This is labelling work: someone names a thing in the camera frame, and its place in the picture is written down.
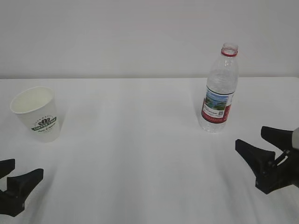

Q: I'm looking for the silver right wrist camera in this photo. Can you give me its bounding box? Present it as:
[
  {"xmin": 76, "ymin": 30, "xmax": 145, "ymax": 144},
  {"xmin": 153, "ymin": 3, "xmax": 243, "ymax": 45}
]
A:
[{"xmin": 292, "ymin": 128, "xmax": 299, "ymax": 150}]

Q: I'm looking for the white paper coffee cup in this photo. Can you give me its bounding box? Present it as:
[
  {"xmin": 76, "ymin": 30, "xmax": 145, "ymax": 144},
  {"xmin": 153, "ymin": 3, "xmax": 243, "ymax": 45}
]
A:
[{"xmin": 10, "ymin": 86, "xmax": 60, "ymax": 143}]

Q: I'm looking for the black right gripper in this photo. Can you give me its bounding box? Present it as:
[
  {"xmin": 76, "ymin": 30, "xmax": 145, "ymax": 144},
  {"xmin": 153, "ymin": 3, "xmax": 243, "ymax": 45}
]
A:
[{"xmin": 235, "ymin": 126, "xmax": 299, "ymax": 194}]

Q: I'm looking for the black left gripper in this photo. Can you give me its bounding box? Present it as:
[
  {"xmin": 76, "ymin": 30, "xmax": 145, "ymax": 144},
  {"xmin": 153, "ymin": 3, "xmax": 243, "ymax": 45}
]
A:
[{"xmin": 0, "ymin": 159, "xmax": 44, "ymax": 217}]

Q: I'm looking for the clear plastic water bottle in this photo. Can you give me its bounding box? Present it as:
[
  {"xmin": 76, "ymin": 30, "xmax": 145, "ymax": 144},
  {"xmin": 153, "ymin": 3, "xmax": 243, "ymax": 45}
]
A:
[{"xmin": 199, "ymin": 42, "xmax": 239, "ymax": 133}]

